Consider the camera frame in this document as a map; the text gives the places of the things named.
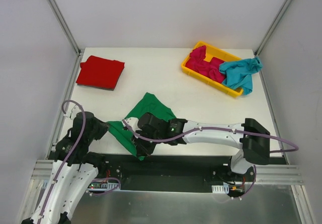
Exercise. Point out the teal t shirt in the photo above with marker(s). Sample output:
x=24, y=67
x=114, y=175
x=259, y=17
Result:
x=238, y=74

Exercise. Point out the aluminium frame post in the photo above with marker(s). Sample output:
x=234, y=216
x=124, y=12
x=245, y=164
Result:
x=64, y=26
x=273, y=26

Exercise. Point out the folded red t shirt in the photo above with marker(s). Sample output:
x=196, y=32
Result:
x=100, y=73

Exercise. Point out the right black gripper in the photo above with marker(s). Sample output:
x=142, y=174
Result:
x=142, y=148

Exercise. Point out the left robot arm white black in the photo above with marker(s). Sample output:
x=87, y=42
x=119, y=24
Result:
x=74, y=168

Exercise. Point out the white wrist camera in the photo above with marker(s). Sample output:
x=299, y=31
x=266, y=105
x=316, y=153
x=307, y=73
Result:
x=131, y=122
x=72, y=113

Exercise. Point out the right aluminium side rail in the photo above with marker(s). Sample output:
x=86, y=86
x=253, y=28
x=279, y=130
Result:
x=277, y=132

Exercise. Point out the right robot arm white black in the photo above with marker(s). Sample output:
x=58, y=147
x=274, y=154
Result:
x=250, y=138

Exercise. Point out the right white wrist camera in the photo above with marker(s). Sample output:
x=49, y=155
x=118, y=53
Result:
x=131, y=122

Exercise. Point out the yellow plastic bin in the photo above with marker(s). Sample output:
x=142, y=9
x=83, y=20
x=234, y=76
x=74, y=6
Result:
x=210, y=52

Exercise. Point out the left aluminium frame post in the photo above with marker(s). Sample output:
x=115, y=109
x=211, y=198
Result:
x=64, y=26

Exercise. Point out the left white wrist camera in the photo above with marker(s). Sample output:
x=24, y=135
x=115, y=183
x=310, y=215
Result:
x=72, y=113

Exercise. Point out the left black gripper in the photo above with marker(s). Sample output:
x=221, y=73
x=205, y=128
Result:
x=99, y=129

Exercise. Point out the white cable duct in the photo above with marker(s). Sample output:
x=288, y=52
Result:
x=102, y=186
x=227, y=189

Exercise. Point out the right white cable duct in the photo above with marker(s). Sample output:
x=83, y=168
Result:
x=227, y=189

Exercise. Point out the magenta t shirt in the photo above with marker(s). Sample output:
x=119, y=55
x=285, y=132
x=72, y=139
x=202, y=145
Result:
x=209, y=69

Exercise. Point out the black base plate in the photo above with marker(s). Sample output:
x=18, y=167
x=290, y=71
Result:
x=192, y=174

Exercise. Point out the right aluminium frame post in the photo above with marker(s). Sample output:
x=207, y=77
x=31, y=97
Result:
x=273, y=26

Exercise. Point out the front aluminium rail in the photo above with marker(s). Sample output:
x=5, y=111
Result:
x=269, y=174

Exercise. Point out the left white cable duct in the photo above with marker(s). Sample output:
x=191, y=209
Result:
x=102, y=186

